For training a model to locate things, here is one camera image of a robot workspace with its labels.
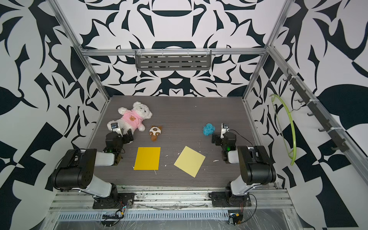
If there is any light yellow square paper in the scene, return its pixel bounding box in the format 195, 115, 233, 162
174, 146, 206, 178

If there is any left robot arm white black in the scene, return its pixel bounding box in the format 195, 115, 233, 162
51, 128, 135, 210

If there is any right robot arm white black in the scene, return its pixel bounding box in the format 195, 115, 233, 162
209, 132, 277, 208

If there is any dark yellow square paper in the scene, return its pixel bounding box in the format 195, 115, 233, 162
134, 147, 161, 171

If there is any white teddy bear pink shirt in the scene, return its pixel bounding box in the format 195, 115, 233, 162
107, 102, 153, 134

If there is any turquoise yarn ball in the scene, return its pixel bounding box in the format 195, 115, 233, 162
202, 123, 216, 136

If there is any small brown white plush toy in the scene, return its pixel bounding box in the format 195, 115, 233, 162
149, 126, 162, 142

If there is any white perforated cable duct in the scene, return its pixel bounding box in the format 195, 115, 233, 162
57, 210, 229, 221

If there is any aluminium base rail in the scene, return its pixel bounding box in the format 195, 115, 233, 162
49, 186, 294, 211

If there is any black wall hook rail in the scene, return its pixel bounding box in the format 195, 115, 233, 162
286, 69, 350, 152

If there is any grey slotted wall shelf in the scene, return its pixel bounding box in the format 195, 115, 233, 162
135, 49, 212, 71

